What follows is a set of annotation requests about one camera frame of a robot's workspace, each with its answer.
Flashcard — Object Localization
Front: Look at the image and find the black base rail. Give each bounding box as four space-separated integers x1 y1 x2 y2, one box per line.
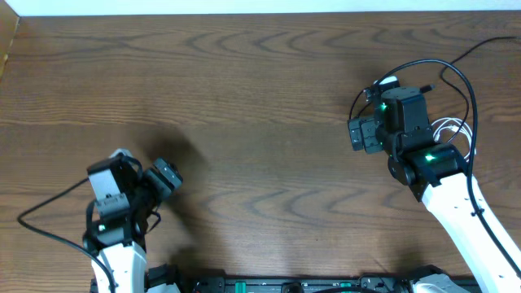
114 265 480 293

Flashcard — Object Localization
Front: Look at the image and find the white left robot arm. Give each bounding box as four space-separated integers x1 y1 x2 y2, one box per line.
82 153 183 293

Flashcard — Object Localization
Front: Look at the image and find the white USB cable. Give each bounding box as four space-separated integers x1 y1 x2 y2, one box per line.
430 116 477 164

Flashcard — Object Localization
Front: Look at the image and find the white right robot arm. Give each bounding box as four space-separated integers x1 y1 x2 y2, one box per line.
348 115 520 292

